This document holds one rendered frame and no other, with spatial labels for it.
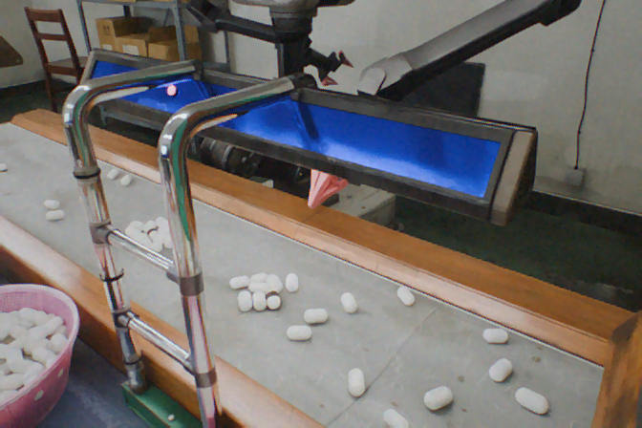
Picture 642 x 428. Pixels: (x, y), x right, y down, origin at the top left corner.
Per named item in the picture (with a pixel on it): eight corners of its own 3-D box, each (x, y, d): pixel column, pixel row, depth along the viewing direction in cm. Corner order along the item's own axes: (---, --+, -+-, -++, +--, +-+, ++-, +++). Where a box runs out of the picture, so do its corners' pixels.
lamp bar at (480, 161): (126, 90, 74) (117, 44, 71) (533, 193, 41) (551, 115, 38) (78, 101, 68) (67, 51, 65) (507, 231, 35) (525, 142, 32)
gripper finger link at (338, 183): (313, 202, 73) (341, 154, 76) (280, 189, 77) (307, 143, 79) (329, 220, 79) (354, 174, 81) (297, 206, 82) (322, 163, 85)
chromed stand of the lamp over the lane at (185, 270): (225, 326, 77) (193, 54, 58) (321, 383, 67) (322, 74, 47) (124, 405, 64) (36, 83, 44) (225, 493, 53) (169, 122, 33)
